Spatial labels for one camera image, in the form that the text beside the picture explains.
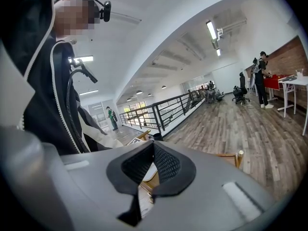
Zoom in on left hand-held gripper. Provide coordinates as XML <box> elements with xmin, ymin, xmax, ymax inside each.
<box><xmin>127</xmin><ymin>138</ymin><xmax>145</xmax><ymax>146</ymax></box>

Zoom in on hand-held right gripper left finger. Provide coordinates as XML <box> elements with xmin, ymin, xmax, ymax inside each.
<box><xmin>60</xmin><ymin>140</ymin><xmax>154</xmax><ymax>227</ymax></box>

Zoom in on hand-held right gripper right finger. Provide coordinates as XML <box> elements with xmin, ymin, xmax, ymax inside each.
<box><xmin>141</xmin><ymin>140</ymin><xmax>276</xmax><ymax>231</ymax></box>

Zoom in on white rounded piece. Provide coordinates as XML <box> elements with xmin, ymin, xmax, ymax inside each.
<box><xmin>143</xmin><ymin>164</ymin><xmax>159</xmax><ymax>183</ymax></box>

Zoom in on black metal railing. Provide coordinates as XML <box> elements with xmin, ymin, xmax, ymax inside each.
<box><xmin>119</xmin><ymin>87</ymin><xmax>206</xmax><ymax>132</ymax></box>

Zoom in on gold wooden shoe rack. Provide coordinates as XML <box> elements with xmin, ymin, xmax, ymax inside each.
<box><xmin>137</xmin><ymin>128</ymin><xmax>244</xmax><ymax>216</ymax></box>

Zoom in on grey office chair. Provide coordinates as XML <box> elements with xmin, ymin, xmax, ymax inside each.
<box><xmin>204</xmin><ymin>89</ymin><xmax>226</xmax><ymax>103</ymax></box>

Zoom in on black office chair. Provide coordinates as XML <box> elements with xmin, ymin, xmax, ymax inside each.
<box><xmin>232</xmin><ymin>72</ymin><xmax>251</xmax><ymax>105</ymax></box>

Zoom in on red table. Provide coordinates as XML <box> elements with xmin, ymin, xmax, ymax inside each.
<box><xmin>263</xmin><ymin>74</ymin><xmax>295</xmax><ymax>91</ymax></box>

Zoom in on person's face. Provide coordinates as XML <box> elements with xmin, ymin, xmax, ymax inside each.
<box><xmin>54</xmin><ymin>0</ymin><xmax>101</xmax><ymax>36</ymax></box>

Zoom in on white table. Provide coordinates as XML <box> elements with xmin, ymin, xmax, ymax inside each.
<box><xmin>278</xmin><ymin>75</ymin><xmax>308</xmax><ymax>136</ymax></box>

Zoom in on white ceiling pipe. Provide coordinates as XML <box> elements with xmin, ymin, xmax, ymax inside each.
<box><xmin>216</xmin><ymin>20</ymin><xmax>247</xmax><ymax>41</ymax></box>

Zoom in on black thick cable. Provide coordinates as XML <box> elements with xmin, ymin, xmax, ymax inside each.
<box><xmin>66</xmin><ymin>67</ymin><xmax>91</xmax><ymax>154</ymax></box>

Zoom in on black head-mounted camera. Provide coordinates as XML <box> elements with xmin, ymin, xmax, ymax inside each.
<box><xmin>98</xmin><ymin>0</ymin><xmax>113</xmax><ymax>23</ymax></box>

